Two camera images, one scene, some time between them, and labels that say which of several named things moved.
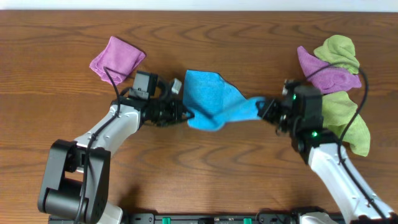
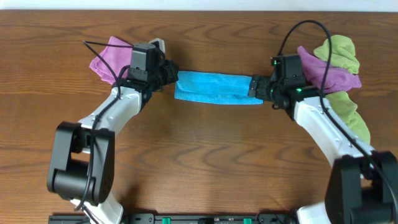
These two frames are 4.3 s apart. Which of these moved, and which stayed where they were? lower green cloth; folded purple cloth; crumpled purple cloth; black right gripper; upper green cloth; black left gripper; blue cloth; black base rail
Moved: blue cloth; black left gripper; black right gripper
Stayed: black base rail; lower green cloth; crumpled purple cloth; upper green cloth; folded purple cloth
